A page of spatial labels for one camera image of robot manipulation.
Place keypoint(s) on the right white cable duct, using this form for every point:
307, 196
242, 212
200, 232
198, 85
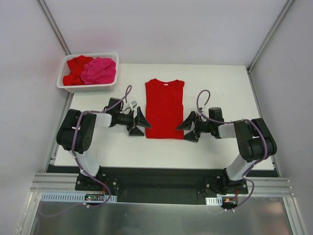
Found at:
214, 201

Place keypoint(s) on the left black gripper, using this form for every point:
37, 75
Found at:
133, 120

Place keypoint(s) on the left white cable duct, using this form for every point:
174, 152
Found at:
77, 197

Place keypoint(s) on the white plastic basket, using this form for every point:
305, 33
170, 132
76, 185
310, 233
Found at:
65, 71

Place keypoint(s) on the left aluminium frame post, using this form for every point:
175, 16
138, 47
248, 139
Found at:
53, 25

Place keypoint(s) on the red t shirt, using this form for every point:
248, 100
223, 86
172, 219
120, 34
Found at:
164, 109
76, 67

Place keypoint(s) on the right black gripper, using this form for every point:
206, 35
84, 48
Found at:
197, 126

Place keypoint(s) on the aluminium frame post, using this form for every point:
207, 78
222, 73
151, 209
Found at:
276, 24
53, 25

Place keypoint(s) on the right aluminium frame post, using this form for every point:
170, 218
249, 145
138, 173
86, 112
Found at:
276, 24

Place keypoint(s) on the pink t shirt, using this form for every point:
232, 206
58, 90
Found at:
99, 71

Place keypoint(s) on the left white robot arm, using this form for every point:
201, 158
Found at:
76, 132

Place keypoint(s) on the white cable duct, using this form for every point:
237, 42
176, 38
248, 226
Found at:
77, 197
214, 201

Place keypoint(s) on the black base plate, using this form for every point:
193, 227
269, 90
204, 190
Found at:
155, 185

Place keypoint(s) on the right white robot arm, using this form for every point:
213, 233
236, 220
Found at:
254, 140

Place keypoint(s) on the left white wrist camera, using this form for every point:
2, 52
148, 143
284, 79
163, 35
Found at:
133, 104

